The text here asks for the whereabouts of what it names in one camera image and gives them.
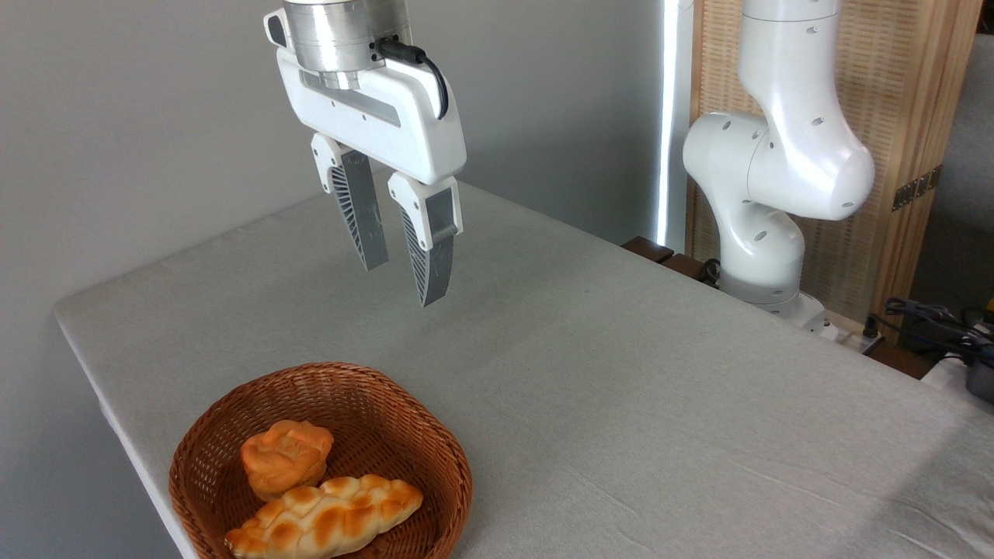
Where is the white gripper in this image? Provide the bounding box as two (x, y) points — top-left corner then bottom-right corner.
(276, 47), (467, 308)

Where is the round orange bread bun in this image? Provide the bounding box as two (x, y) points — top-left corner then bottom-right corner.
(240, 420), (335, 502)

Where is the long braided bread loaf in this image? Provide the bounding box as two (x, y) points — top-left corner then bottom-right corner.
(224, 474), (425, 559)

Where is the brown wicker basket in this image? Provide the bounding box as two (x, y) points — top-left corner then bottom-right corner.
(169, 362), (473, 559)

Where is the dark brown wooden block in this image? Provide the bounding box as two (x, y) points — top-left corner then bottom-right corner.
(621, 236), (719, 286)

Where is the grey tablecloth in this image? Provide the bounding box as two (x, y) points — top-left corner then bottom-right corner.
(53, 180), (994, 559)

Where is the brass screen hinge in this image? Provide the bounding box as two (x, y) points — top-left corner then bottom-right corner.
(891, 165), (944, 212)

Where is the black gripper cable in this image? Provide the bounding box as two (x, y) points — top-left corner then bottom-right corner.
(373, 36), (450, 121)

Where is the black cable bundle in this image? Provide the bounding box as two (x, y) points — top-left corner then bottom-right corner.
(866, 297), (994, 366)

